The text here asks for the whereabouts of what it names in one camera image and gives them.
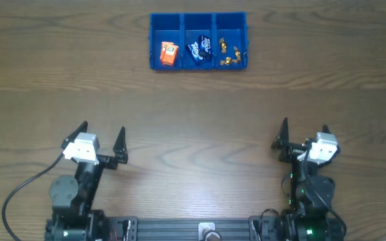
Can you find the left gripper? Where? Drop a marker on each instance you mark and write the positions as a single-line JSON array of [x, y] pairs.
[[107, 162]]

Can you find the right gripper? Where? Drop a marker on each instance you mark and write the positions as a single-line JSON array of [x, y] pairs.
[[290, 153]]

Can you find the gold candy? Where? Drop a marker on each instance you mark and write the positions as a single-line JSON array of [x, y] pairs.
[[227, 61], [237, 53], [222, 45]]

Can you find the blue candy pack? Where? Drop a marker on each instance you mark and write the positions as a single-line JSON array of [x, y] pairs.
[[194, 51], [205, 43]]

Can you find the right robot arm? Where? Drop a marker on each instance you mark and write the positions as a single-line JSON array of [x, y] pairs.
[[320, 190]]

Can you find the blue tray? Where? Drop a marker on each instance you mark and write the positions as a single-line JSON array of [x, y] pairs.
[[196, 26]]

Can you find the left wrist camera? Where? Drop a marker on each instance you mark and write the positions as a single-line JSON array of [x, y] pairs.
[[82, 149]]

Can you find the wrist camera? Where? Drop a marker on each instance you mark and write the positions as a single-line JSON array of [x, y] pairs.
[[323, 147], [82, 149]]

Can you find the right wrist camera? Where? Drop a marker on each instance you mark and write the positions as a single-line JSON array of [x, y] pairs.
[[323, 147]]

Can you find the mounting rail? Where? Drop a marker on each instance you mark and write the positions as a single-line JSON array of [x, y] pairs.
[[179, 229]]

